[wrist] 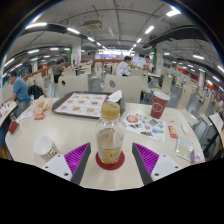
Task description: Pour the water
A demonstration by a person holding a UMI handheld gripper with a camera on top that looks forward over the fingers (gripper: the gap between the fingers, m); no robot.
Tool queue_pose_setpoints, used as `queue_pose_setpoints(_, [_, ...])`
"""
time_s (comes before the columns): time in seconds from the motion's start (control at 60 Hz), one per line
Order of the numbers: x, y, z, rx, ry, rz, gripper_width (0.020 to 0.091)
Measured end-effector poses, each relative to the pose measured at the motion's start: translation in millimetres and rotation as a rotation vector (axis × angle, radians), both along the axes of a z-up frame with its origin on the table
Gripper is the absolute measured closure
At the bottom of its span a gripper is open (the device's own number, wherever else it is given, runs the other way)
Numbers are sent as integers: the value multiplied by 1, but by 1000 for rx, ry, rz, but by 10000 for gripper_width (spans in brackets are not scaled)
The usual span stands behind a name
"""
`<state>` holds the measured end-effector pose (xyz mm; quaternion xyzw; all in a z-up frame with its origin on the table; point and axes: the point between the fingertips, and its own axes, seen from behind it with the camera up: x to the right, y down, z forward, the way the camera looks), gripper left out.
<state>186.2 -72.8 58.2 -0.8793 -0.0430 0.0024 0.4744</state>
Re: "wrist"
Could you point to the food wrapper with fries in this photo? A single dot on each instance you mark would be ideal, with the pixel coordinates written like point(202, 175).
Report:
point(40, 105)

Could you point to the clear plastic bag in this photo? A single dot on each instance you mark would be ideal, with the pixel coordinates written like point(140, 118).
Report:
point(184, 148)

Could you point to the small purple packet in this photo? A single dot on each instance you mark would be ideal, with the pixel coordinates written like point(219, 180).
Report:
point(198, 157)

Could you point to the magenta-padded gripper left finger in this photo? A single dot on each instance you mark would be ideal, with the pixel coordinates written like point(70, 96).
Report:
point(76, 157)

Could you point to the beige neighbouring table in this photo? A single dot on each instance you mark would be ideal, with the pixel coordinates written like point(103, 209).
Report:
point(216, 123)
point(6, 110)

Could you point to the flat round red coaster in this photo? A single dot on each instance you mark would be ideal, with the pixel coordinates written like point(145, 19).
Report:
point(110, 166)

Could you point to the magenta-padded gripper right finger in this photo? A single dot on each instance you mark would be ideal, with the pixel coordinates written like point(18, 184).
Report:
point(148, 158)

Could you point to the clear bottle with tan cap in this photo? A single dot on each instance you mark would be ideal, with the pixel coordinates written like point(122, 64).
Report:
point(109, 140)

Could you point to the dark food tray, paper liner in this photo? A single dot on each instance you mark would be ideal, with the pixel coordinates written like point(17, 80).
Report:
point(81, 104)

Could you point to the red sauce packet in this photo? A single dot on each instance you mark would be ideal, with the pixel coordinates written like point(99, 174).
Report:
point(172, 131)

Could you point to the small red ketchup packet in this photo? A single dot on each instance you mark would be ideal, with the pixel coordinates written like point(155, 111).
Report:
point(39, 116)

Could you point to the ceiling air conditioner unit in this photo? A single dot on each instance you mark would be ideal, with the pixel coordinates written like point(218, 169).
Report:
point(93, 24)

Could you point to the beige canteen chairs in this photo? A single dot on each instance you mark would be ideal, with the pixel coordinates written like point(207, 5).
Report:
point(128, 86)

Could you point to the red paper cup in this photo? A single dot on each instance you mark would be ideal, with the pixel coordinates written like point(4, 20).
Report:
point(159, 106)

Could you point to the ceiling lights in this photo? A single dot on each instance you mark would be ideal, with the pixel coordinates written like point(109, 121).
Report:
point(36, 25)

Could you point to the white paper slip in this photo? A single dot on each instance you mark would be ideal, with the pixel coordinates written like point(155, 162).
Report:
point(24, 116)

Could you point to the small red box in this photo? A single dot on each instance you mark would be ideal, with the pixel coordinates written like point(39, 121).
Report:
point(13, 127)

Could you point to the black backpack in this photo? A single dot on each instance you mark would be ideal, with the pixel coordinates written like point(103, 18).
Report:
point(36, 91)

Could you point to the colourful sticker sheet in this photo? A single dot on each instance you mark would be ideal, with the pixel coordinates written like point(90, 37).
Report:
point(145, 126)

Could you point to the small white packet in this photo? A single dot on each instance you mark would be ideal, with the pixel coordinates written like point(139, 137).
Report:
point(184, 129)

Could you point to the person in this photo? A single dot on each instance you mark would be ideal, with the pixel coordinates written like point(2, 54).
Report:
point(147, 65)
point(123, 68)
point(58, 70)
point(20, 91)

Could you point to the crumpled white napkin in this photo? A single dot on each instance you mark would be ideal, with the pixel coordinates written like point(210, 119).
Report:
point(115, 96)

